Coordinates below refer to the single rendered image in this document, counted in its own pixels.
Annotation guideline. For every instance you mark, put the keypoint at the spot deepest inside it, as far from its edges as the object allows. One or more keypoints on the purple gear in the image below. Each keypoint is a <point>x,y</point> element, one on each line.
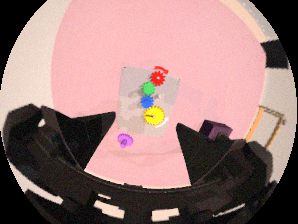
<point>125,140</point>

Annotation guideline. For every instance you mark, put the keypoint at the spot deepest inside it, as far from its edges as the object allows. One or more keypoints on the yellow gear with black stripe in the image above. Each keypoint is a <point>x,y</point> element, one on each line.
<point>154,111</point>

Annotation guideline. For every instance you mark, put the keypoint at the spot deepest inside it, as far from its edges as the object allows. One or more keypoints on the blue gear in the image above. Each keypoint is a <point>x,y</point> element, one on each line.
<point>146,102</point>

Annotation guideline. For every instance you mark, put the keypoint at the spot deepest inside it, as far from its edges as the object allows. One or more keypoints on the red gear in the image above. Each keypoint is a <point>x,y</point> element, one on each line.
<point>155,81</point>

